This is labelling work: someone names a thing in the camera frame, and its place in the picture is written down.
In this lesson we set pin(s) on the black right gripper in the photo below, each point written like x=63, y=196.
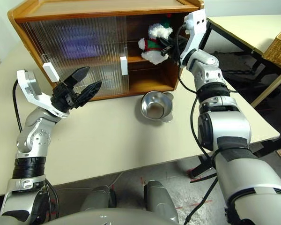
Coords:
x=176, y=45

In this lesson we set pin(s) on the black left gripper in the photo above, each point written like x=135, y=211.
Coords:
x=64, y=98

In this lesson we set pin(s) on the white plush toy striped sweater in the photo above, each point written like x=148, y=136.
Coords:
x=152, y=55

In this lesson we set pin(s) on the ribbed translucent sliding door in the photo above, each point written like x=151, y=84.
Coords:
x=122, y=35
x=37, y=42

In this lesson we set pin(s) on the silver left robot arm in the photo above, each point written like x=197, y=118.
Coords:
x=34, y=140

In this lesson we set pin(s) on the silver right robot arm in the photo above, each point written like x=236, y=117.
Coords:
x=224, y=129

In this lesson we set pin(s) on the wooden cabinet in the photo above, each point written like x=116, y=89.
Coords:
x=96, y=7

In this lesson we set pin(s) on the steel bowl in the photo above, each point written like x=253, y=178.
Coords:
x=157, y=105

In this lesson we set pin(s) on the grey left robot leg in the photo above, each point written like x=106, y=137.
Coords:
x=96, y=198

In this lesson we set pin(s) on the grey robot leg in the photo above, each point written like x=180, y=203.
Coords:
x=159, y=199
x=96, y=198

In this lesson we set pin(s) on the wicker basket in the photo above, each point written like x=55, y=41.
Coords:
x=279, y=49

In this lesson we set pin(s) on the black table base foot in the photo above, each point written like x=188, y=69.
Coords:
x=201, y=168

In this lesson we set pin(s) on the silver robot torso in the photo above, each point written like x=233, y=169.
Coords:
x=107, y=218

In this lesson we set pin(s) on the grey right robot leg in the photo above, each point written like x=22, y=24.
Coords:
x=159, y=199

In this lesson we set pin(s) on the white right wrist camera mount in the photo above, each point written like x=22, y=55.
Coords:
x=196, y=28

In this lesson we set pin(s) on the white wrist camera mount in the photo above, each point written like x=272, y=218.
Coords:
x=196, y=28
x=35, y=93

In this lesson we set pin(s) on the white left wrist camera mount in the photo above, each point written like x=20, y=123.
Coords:
x=35, y=93

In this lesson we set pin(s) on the beige side table black frame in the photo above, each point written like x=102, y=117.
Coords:
x=238, y=30

